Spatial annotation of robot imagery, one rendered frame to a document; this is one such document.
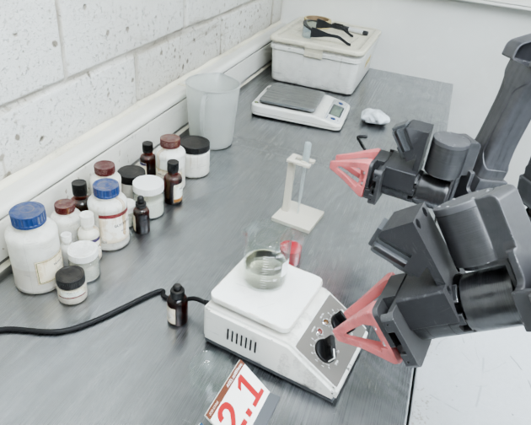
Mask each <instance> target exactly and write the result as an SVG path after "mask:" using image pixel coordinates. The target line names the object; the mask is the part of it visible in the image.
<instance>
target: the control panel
mask: <svg viewBox="0 0 531 425"><path fill-rule="evenodd" d="M341 309H343V310H346V309H345V308H344V307H343V306H342V305H341V304H340V303H339V302H338V301H337V300H336V299H335V298H334V297H333V296H332V295H331V294H330V295H329V296H328V298H327V299H326V300H325V302H324V303H323V305H322V306H321V308H320V309H319V311H318V313H317V314H316V316H315V317H314V318H313V320H312V322H311V323H310V325H309V326H308V328H307V330H306V331H305V332H304V333H303V335H302V337H301V338H300V340H299V341H298V343H297V345H296V348H297V350H299V352H300V353H302V355H304V356H305V357H306V358H307V359H308V360H309V361H310V362H311V363H312V364H313V365H314V366H315V367H316V368H317V369H318V370H319V371H320V372H321V373H322V374H323V375H324V376H325V377H326V378H327V379H328V380H329V381H330V382H331V383H332V384H333V385H334V386H336V387H337V386H338V384H339V383H340V381H341V378H342V376H343V374H344V373H345V371H346V368H347V366H348V364H349V363H350V361H351V359H352V357H353V355H354V353H355V351H356V350H357V347H354V346H352V345H349V344H346V343H344V342H339V341H337V339H336V337H335V348H336V358H335V361H334V362H332V363H325V362H323V361H322V360H321V359H320V358H319V357H318V355H317V353H316V351H315V344H316V342H317V341H318V340H320V339H325V338H326V337H327V336H329V335H333V336H335V335H334V333H333V330H334V328H333V326H332V324H331V318H332V316H333V315H334V314H335V313H336V312H338V311H339V310H341ZM324 320H328V322H329V323H328V325H326V324H325V323H324ZM319 328H320V329H322V331H323V333H322V334H319V333H318V329H319ZM365 331H366V329H365V328H364V327H363V326H362V325H360V326H358V327H356V329H355V330H354V331H352V332H351V333H349V334H348V335H351V336H358V337H363V335H364V333H365Z"/></svg>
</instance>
